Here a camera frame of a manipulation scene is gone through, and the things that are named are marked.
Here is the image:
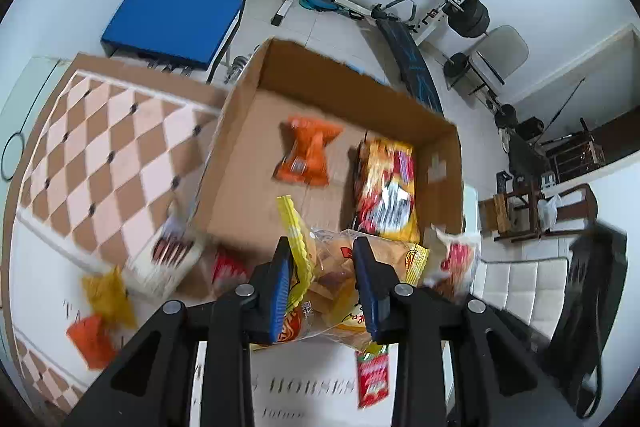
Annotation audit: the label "blue exercise gear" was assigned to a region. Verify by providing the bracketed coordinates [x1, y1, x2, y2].
[297, 0, 351, 15]

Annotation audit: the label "black sit-up bench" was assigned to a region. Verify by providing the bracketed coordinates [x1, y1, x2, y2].
[370, 0, 446, 115]

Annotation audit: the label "yellow snack packet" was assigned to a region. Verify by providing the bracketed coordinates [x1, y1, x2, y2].
[81, 266, 138, 330]

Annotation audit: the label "black ring cable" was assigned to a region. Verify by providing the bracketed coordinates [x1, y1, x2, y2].
[0, 133, 25, 180]

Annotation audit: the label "cardboard box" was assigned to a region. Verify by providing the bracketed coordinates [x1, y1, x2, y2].
[192, 37, 466, 253]

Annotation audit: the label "white plastic bag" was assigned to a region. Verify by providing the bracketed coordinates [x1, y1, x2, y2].
[537, 194, 563, 228]

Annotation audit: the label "white packet red picture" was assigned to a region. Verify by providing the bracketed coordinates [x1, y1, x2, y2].
[420, 224, 482, 303]

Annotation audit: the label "red snack packet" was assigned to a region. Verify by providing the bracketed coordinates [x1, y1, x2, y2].
[210, 249, 251, 295]

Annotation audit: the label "grey folding chair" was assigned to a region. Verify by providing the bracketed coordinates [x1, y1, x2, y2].
[467, 25, 530, 95]

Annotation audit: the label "black bag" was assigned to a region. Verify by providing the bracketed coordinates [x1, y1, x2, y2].
[505, 117, 551, 178]

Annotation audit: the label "black dumbbell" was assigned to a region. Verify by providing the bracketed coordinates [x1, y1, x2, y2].
[495, 103, 518, 128]

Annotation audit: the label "dark wooden chair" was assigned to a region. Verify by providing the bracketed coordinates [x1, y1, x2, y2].
[545, 183, 598, 238]

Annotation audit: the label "yellow red noodle multipack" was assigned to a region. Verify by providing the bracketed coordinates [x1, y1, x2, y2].
[351, 138, 422, 244]

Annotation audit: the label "orange snack packet dark label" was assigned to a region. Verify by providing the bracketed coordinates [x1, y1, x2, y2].
[274, 116, 345, 186]

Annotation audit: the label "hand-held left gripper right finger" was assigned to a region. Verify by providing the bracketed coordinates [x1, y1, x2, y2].
[352, 237, 561, 427]

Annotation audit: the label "brown wooden crate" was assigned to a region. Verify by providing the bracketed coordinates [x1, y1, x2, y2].
[547, 142, 606, 180]

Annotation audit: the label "silver dumbbell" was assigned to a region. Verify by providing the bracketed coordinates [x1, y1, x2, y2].
[225, 54, 251, 85]

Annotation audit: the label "wooden stool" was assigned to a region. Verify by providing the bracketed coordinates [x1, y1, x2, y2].
[480, 184, 546, 243]

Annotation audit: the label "white checkered tablecloth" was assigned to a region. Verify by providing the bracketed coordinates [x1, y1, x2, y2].
[5, 54, 401, 427]

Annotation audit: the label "clear bread bag yellow edges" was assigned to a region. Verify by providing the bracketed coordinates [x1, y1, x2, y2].
[250, 194, 431, 355]

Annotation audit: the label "short barbell black plates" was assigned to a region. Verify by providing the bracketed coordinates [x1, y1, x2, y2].
[442, 52, 506, 92]

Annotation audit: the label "small red sachet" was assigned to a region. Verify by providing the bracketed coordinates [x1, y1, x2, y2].
[355, 342, 391, 409]

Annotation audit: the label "white brown wafer packet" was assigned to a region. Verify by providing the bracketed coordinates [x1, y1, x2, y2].
[122, 207, 206, 300]

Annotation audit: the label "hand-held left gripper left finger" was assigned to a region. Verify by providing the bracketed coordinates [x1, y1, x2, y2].
[62, 237, 301, 427]

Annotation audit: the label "blue box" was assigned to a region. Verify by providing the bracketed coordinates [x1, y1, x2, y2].
[100, 0, 244, 72]

